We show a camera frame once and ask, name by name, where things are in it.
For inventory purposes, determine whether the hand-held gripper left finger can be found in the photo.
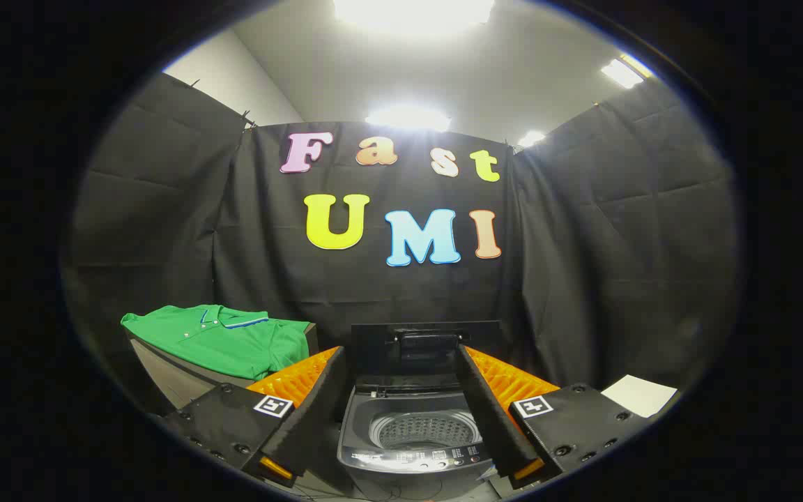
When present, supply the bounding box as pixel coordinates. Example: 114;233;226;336
165;346;351;489

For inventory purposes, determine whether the black backdrop cloth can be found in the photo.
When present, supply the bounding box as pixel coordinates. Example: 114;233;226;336
60;70;740;419

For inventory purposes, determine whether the white flat sheet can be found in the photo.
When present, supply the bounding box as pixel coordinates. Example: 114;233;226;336
601;374;679;419

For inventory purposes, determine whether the grey cabinet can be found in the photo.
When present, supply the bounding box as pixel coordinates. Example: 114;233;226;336
126;322;320;413

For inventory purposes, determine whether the grey washing machine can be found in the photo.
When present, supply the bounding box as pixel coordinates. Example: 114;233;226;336
337;376;498;501

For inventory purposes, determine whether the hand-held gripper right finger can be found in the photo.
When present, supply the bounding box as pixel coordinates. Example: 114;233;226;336
456;344;643;490

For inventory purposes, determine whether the green polo shirt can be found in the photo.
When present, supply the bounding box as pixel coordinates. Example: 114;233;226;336
121;304;312;381

